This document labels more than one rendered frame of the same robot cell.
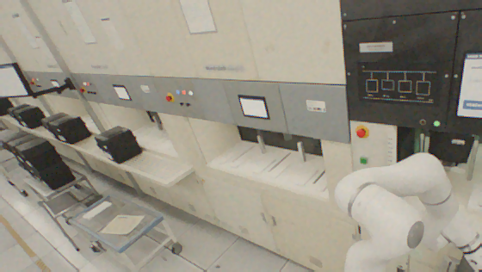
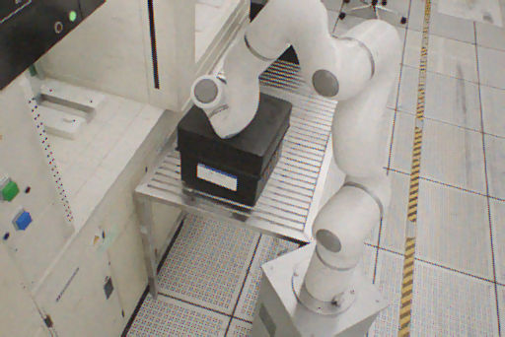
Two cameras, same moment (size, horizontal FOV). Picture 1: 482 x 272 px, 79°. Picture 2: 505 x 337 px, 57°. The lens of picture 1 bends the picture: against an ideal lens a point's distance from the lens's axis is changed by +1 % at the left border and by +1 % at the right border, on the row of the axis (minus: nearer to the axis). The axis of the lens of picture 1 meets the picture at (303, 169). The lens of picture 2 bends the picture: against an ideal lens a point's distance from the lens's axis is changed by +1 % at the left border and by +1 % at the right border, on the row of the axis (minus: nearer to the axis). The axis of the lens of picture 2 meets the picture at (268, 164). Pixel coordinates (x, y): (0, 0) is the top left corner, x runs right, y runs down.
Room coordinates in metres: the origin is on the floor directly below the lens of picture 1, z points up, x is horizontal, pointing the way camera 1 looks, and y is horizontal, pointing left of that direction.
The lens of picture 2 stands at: (0.98, 0.43, 1.96)
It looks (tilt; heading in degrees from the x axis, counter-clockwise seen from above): 46 degrees down; 239
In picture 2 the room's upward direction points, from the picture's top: 10 degrees clockwise
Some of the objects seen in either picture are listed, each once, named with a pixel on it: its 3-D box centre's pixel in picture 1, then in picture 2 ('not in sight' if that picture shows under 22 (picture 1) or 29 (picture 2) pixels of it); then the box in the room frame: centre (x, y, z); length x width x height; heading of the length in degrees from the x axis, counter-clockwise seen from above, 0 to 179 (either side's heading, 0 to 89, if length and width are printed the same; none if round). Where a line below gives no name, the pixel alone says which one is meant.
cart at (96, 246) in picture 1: (127, 233); not in sight; (2.11, 1.75, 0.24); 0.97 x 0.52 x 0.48; 53
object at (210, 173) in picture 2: not in sight; (234, 150); (0.51, -0.58, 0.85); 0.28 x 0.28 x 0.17; 45
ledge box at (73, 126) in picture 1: (70, 129); not in sight; (3.38, 2.62, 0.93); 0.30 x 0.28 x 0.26; 53
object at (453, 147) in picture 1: (452, 134); not in sight; (1.43, -0.90, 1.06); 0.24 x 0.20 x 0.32; 51
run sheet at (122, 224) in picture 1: (122, 224); not in sight; (1.98, 1.63, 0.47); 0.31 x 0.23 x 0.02; 72
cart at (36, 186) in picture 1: (63, 190); not in sight; (3.21, 3.03, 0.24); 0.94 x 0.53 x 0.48; 50
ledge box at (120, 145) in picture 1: (118, 144); not in sight; (2.61, 1.70, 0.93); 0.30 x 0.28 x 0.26; 47
